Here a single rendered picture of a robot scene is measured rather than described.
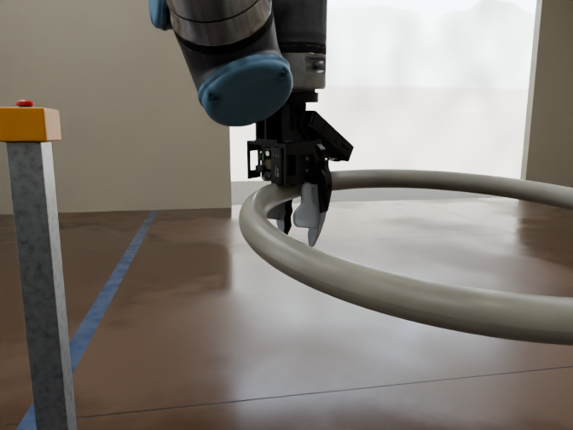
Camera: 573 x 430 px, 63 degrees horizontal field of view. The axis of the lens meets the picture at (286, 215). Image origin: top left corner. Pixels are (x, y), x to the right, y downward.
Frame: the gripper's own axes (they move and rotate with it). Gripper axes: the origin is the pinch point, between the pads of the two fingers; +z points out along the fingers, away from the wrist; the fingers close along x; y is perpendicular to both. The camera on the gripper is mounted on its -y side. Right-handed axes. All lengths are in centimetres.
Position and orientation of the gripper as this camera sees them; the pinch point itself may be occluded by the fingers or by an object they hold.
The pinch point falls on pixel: (300, 233)
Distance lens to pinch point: 68.1
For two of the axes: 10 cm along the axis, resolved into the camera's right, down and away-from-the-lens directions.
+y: -6.7, 1.9, -7.2
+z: 0.0, 9.7, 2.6
